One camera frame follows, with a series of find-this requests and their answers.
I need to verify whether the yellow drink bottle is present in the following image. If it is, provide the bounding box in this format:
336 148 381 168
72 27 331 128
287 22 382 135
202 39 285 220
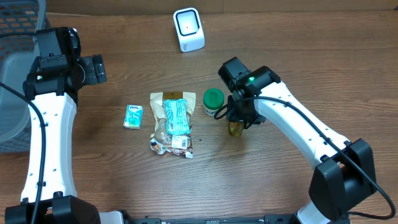
228 121 244 138

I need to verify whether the green lid jar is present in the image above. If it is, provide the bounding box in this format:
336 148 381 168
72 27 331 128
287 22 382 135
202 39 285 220
203 88 224 116

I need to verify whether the teal tissue pack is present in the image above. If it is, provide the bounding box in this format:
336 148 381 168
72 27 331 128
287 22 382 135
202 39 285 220
123 105 144 129

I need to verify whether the brown nut pouch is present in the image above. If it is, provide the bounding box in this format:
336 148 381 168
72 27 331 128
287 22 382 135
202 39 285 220
150 91 197 146

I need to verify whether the teal snack packet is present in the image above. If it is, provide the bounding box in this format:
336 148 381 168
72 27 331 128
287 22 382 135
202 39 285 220
163 99 190 135

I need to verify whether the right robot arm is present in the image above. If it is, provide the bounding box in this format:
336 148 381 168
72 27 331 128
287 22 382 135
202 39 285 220
218 57 376 223

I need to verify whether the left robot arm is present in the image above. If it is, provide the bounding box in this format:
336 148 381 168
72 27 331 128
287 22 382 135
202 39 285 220
1 27 107 223

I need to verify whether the white barcode scanner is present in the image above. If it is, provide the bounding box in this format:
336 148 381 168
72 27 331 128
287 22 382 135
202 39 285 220
173 7 205 53

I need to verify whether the grey plastic mesh basket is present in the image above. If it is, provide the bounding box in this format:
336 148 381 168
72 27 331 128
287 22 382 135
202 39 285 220
1 0 49 154

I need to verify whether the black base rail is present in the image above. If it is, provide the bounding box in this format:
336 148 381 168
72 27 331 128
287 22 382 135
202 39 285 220
124 214 300 224

